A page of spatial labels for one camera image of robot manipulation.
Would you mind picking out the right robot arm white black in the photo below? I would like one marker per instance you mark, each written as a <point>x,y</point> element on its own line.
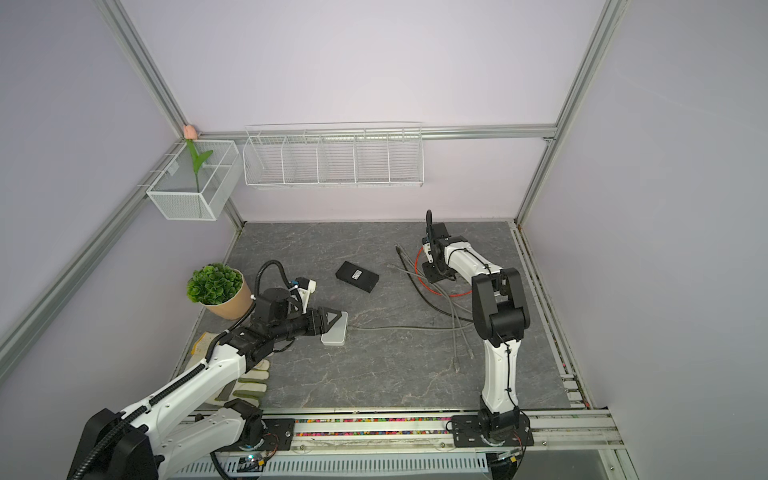
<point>500,316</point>

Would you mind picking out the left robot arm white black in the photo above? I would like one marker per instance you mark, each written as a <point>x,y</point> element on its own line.
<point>111,448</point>

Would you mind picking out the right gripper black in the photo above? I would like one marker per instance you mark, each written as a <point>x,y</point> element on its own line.
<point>428,270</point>

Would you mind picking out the black network switch box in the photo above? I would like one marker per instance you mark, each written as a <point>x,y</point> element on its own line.
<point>357,276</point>

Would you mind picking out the white network switch box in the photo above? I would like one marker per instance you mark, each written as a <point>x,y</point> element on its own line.
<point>336,335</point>

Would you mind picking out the green potted plant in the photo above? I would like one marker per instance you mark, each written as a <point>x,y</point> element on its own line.
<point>221,289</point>

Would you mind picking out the white wire wall shelf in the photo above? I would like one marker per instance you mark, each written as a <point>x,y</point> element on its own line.
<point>334,154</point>

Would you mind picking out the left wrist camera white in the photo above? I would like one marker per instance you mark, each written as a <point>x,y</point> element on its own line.
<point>302,289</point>

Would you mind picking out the pink tulip artificial flower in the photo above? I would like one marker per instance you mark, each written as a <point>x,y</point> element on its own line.
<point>198,158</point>

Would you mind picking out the yellow white work glove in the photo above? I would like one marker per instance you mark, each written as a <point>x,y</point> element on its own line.
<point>251,387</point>

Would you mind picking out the white mesh wall basket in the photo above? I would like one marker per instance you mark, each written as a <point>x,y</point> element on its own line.
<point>174,192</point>

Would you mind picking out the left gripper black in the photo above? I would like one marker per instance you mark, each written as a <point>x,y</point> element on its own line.
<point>321,314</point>

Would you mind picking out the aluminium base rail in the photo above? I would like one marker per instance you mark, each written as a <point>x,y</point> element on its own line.
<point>388,432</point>

